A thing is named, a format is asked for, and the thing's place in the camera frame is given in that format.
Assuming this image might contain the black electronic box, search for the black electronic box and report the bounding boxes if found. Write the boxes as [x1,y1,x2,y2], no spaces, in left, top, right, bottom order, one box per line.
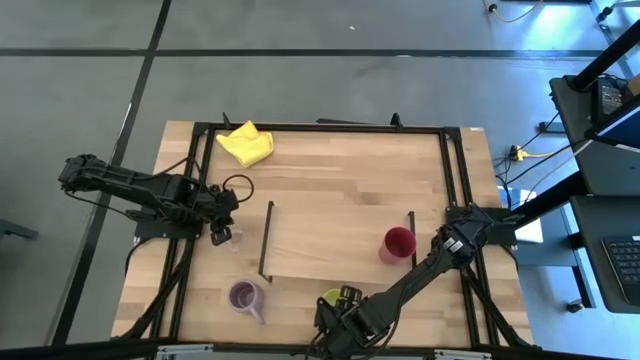
[592,77,629,124]

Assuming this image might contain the red plastic cup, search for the red plastic cup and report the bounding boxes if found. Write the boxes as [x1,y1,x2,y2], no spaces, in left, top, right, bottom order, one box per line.
[377,226,418,265]

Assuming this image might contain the grey furniture leg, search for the grey furniture leg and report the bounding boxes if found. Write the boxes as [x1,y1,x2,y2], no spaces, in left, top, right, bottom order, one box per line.
[0,218,39,241]

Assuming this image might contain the black metal pole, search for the black metal pole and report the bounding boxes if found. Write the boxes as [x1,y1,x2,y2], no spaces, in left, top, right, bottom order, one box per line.
[514,172,586,226]
[567,19,640,92]

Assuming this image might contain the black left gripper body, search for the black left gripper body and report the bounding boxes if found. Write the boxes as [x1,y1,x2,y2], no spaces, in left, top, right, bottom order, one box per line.
[202,183,240,229]

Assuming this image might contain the purple mug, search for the purple mug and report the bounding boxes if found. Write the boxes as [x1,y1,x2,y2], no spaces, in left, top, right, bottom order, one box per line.
[227,279,266,326]

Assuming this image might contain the black rig crossbar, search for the black rig crossbar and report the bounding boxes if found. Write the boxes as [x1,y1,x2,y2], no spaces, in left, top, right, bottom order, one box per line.
[0,338,640,360]

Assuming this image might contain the yellow cloth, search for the yellow cloth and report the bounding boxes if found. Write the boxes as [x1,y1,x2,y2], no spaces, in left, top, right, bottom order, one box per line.
[215,119,275,169]

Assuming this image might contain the black aluminium table frame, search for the black aluminium table frame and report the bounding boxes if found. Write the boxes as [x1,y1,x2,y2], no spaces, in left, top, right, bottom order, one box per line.
[119,112,541,351]

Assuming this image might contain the black side desk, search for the black side desk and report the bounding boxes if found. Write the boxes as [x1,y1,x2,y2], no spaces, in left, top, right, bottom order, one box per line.
[549,74,640,196]

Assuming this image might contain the yellow power cable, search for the yellow power cable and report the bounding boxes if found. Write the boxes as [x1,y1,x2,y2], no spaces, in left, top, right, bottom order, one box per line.
[513,144,559,161]

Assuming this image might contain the wooden tray with black handles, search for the wooden tray with black handles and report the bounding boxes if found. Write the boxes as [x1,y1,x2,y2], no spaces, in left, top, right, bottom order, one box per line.
[258,200,418,284]

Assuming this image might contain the silver metal bracket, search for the silver metal bracket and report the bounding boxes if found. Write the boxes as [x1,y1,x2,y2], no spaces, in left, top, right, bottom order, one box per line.
[433,348,494,360]
[155,343,215,360]

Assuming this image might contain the black laptop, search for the black laptop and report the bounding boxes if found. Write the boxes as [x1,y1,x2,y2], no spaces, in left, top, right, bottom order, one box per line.
[569,193,640,315]

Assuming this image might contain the clear glass cup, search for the clear glass cup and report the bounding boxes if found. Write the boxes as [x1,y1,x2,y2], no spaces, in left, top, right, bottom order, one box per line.
[227,227,250,254]

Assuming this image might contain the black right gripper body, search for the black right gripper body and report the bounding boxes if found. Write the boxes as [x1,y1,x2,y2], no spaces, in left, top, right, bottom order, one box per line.
[317,302,374,351]

